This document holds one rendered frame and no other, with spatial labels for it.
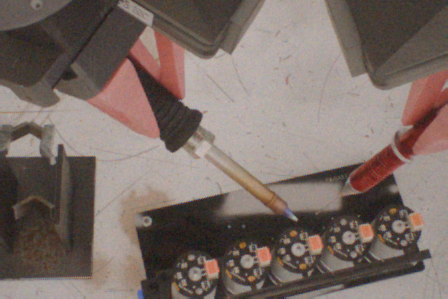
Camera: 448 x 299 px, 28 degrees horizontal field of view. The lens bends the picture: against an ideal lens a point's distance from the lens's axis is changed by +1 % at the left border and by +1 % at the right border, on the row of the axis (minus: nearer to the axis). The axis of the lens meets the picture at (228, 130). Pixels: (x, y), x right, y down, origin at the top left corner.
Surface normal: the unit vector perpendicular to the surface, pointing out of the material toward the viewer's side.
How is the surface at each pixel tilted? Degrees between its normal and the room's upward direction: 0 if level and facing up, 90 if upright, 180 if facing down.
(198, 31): 90
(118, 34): 61
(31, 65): 29
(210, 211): 0
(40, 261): 0
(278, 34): 0
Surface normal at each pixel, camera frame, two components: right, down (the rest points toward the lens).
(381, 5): -0.88, 0.11
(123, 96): 0.86, 0.44
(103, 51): 0.78, 0.26
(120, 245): 0.06, -0.36
